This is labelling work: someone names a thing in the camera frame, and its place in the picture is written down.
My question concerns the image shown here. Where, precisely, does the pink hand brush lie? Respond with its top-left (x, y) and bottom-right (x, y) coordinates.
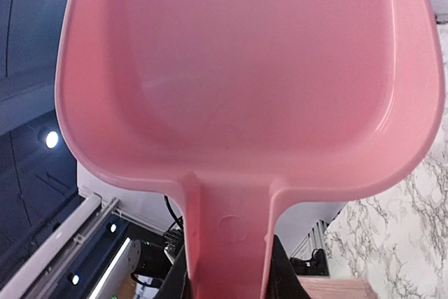
top-left (298, 277), bottom-right (379, 299)

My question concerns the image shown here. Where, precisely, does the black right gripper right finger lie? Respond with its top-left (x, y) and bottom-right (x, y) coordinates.
top-left (267, 235), bottom-right (311, 299)

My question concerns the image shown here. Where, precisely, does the pink plastic dustpan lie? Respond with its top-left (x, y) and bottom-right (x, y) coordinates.
top-left (55, 0), bottom-right (445, 298)

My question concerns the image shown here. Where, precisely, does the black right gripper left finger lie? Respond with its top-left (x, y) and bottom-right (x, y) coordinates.
top-left (161, 246), bottom-right (193, 299)

